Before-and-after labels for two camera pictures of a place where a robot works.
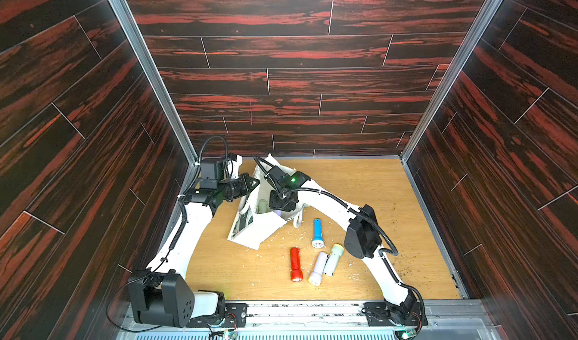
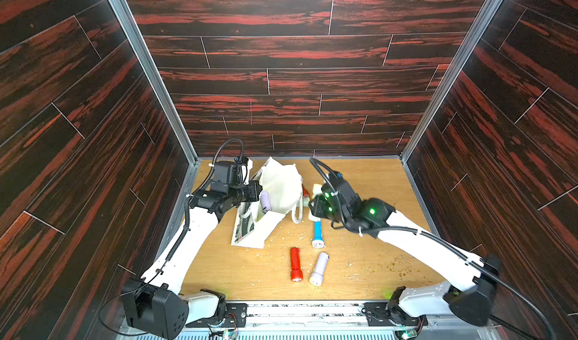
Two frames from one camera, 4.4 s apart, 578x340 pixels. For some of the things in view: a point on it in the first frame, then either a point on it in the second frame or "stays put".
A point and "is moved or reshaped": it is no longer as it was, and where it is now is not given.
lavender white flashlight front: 316,277 stays put
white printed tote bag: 256,220 stays put
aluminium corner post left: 150,63 stays put
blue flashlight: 318,242 stays put
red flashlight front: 296,274 stays put
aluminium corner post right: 464,61 stays put
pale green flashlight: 336,250 is moved or reshaped
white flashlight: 285,215 -> 265,201
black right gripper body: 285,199 -> 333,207
